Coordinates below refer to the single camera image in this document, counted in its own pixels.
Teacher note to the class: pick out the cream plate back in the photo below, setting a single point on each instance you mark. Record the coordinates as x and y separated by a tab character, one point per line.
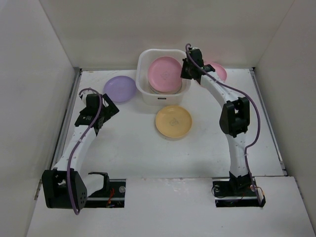
177	90

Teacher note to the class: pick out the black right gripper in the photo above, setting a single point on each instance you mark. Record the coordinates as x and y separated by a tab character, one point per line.
187	71

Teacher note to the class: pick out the metal rail left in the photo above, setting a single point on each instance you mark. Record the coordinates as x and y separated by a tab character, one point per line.
61	139

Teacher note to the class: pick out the pink plate back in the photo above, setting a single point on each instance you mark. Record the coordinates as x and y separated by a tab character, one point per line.
219	74

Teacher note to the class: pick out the metal rail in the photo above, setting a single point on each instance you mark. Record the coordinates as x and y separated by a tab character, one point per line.
267	119
61	139

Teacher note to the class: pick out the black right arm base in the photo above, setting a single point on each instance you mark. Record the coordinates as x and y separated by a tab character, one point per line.
248	196

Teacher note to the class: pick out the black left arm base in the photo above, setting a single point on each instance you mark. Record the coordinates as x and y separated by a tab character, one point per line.
113	198

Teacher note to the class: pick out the pink plate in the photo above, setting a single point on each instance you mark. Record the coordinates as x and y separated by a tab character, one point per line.
219	74
164	74

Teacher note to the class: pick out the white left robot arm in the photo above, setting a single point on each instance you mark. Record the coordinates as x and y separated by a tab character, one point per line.
63	186

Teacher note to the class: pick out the white plastic bin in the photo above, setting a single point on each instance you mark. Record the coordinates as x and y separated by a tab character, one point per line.
142	84

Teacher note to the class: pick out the yellow plate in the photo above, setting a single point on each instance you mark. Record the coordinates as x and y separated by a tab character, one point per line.
173	121

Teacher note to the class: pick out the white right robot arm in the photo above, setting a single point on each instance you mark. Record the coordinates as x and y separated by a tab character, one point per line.
234	119

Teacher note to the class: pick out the purple plate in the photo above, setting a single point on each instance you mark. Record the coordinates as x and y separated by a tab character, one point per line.
120	88

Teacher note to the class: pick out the metal rail right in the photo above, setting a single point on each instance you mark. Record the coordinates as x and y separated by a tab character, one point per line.
267	119

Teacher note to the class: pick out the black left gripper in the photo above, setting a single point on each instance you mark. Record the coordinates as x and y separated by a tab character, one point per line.
111	109

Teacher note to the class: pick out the pink plate front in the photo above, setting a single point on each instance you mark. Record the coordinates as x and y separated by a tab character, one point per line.
164	74

